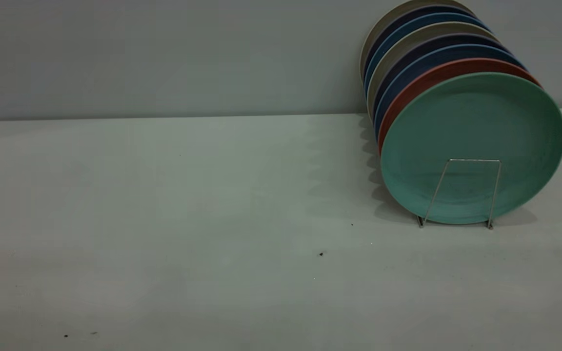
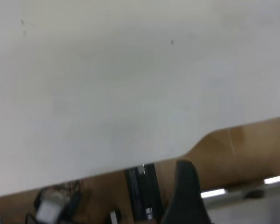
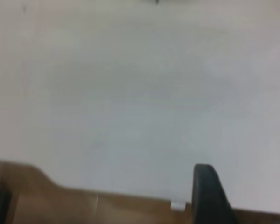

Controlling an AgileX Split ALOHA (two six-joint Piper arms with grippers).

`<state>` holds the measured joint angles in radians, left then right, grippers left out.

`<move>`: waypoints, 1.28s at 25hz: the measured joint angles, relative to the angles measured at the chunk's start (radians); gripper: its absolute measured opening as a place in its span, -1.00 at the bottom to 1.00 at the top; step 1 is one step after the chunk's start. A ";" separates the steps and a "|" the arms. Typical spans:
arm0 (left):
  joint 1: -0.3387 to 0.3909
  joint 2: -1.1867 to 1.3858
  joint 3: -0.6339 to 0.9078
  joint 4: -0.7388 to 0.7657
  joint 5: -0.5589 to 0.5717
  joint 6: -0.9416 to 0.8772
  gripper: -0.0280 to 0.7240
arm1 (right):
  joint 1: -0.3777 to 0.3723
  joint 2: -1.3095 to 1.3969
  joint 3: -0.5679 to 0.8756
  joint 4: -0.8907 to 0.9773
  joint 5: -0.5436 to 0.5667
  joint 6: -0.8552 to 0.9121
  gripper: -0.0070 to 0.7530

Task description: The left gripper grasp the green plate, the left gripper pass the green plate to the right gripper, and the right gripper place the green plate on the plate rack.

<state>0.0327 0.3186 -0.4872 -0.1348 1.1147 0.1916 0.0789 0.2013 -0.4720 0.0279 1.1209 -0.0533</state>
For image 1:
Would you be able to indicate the green round plate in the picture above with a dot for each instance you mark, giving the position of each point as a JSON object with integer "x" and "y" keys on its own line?
{"x": 476, "y": 122}

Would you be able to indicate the red round plate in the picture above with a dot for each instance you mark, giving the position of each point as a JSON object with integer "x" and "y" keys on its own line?
{"x": 461, "y": 66}

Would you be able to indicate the dark navy round plate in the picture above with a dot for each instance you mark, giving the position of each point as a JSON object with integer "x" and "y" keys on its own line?
{"x": 420, "y": 10}
{"x": 447, "y": 41}

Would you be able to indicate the grey beige round plate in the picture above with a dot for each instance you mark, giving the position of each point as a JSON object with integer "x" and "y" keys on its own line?
{"x": 437, "y": 29}

